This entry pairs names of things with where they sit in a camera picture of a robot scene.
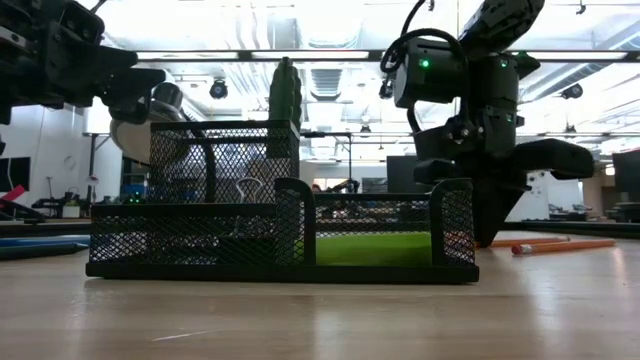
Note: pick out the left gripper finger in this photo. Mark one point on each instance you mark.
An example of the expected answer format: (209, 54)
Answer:
(129, 110)
(130, 81)

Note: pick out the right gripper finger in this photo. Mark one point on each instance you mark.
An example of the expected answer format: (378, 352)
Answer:
(555, 159)
(492, 210)

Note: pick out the green sticky note pad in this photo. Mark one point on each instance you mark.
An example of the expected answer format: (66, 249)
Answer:
(375, 250)

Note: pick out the small black binder clip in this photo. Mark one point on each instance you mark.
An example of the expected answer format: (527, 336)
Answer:
(250, 179)

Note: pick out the dark brown pen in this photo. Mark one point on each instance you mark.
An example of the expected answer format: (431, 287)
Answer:
(40, 251)

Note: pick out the black mesh desk organizer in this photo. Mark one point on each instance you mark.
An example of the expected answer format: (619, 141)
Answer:
(280, 274)

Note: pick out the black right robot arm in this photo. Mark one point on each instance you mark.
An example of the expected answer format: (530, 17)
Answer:
(500, 20)

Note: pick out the white building column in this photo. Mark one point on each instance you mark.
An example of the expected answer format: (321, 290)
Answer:
(537, 200)

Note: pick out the black ceiling track light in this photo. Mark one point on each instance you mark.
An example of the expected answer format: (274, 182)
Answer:
(385, 91)
(572, 91)
(219, 90)

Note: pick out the black computer monitor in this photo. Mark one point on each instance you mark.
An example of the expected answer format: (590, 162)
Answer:
(400, 175)
(15, 175)
(627, 172)

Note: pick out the pink red strip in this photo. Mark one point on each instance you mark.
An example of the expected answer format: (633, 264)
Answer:
(12, 194)

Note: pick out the green cactus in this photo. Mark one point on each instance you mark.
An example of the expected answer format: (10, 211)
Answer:
(285, 90)

